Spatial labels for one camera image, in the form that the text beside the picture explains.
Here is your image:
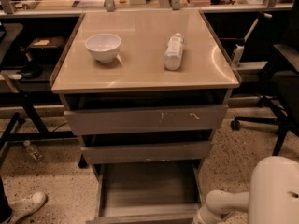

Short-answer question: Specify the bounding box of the grey bottom drawer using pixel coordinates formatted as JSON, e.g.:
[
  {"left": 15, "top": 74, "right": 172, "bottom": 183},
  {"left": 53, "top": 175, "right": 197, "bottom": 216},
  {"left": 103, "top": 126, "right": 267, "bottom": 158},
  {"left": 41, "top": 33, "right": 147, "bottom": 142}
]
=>
[{"left": 86, "top": 161, "right": 202, "bottom": 224}]

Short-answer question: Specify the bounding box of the grey drawer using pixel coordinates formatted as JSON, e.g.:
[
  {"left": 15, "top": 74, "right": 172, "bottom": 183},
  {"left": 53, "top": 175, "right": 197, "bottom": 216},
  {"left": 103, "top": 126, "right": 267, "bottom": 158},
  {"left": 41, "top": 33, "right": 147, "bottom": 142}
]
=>
[
  {"left": 64, "top": 91, "right": 227, "bottom": 135},
  {"left": 81, "top": 130, "right": 212, "bottom": 164},
  {"left": 86, "top": 161, "right": 202, "bottom": 224}
]

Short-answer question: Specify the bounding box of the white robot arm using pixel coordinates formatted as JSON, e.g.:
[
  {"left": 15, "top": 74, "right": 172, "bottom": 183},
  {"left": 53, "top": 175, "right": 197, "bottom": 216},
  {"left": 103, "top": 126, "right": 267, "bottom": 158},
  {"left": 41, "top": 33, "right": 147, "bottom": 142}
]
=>
[{"left": 192, "top": 156, "right": 299, "bottom": 224}]

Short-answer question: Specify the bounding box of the grey top drawer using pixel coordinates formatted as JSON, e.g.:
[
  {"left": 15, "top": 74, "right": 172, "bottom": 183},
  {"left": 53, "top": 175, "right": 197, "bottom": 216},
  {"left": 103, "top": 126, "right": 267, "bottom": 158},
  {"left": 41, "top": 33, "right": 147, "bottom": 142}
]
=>
[{"left": 64, "top": 91, "right": 227, "bottom": 135}]

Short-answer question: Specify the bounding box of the grey drawer cabinet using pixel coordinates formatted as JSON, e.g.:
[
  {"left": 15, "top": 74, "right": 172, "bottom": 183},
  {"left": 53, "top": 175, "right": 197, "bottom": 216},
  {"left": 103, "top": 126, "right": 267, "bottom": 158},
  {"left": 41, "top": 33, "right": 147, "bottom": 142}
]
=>
[{"left": 49, "top": 9, "right": 243, "bottom": 170}]

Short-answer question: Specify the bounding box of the grey middle drawer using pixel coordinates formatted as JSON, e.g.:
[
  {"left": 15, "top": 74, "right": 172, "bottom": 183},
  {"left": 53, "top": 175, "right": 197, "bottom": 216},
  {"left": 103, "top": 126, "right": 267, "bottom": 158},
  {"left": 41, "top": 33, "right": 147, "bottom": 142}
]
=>
[{"left": 81, "top": 130, "right": 212, "bottom": 164}]

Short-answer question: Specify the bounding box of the clear plastic water bottle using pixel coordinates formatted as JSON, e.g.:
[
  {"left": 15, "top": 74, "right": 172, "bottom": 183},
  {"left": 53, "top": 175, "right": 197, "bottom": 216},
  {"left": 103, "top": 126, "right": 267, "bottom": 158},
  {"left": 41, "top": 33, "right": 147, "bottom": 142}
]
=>
[{"left": 163, "top": 33, "right": 184, "bottom": 71}]

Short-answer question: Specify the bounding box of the white ceramic bowl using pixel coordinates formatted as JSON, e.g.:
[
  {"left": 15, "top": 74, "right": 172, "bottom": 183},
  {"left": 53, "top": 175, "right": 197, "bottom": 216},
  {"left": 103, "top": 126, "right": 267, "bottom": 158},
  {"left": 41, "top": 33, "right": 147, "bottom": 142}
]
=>
[{"left": 85, "top": 34, "right": 121, "bottom": 63}]

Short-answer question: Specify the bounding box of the white spray bottle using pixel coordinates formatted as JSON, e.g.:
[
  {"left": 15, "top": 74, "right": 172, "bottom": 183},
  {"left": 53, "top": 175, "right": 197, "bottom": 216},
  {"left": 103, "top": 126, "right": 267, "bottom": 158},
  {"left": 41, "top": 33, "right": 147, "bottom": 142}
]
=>
[{"left": 232, "top": 39, "right": 245, "bottom": 66}]

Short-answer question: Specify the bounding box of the black case with label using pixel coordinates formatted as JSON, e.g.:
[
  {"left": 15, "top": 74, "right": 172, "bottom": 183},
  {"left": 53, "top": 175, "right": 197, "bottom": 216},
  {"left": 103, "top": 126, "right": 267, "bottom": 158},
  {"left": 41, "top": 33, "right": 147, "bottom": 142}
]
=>
[{"left": 27, "top": 36, "right": 65, "bottom": 59}]

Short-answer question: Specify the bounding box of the plastic bottle on floor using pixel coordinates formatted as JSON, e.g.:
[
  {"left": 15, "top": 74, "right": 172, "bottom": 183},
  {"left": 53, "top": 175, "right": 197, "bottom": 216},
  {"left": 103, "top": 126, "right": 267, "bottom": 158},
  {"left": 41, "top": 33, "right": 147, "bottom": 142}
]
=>
[{"left": 23, "top": 140, "right": 43, "bottom": 161}]

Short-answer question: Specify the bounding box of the black office chair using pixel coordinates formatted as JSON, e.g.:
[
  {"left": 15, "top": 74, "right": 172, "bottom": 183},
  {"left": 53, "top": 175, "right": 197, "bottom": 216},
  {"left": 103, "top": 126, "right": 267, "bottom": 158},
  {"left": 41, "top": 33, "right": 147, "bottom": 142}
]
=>
[{"left": 231, "top": 0, "right": 299, "bottom": 156}]

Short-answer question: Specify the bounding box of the white sneaker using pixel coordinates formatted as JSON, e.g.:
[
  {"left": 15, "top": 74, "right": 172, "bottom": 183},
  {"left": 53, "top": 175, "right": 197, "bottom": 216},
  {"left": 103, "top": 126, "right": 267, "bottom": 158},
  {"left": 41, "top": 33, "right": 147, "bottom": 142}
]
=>
[{"left": 0, "top": 192, "right": 47, "bottom": 224}]

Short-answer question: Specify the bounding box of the black desk frame left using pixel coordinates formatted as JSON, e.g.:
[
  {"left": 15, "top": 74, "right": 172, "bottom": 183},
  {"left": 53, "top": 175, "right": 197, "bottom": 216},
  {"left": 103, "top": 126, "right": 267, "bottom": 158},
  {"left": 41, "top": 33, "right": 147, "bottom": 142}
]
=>
[{"left": 0, "top": 22, "right": 76, "bottom": 166}]

